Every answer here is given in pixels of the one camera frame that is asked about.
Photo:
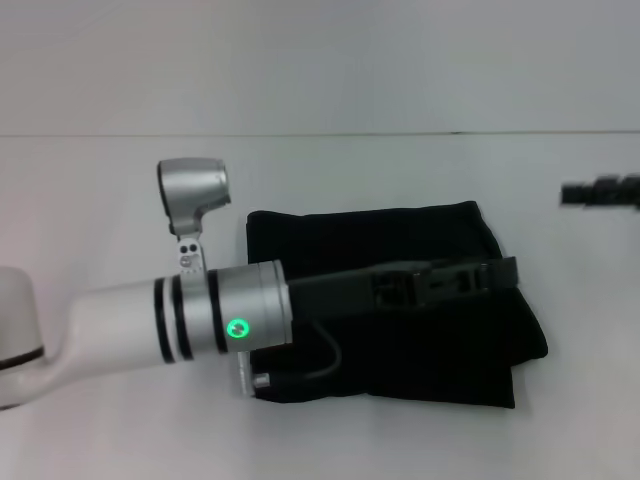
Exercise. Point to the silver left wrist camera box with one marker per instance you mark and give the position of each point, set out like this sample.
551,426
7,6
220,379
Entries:
195,190

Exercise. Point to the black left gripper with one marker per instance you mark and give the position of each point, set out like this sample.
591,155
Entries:
340,297

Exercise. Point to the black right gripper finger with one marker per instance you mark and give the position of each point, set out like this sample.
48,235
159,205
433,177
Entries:
600,192

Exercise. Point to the black shirt with FREE print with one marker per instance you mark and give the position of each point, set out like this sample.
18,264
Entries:
425,350

